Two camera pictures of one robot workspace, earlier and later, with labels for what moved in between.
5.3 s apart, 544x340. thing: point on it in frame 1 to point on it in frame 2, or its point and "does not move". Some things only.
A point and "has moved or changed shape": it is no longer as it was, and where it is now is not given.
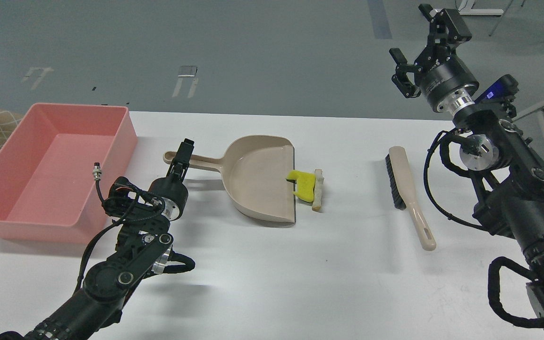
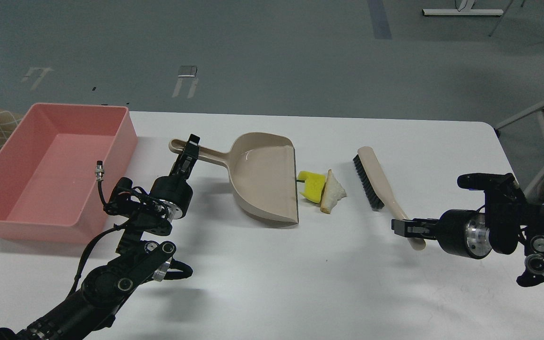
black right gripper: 449,85 to 459,232
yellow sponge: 319,183 to 333,191
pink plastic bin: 41,187 does not move
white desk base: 464,8 does not move
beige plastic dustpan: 255,170 has moved or changed shape
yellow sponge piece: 305,184 has moved or changed shape
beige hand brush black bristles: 401,190 to 378,190
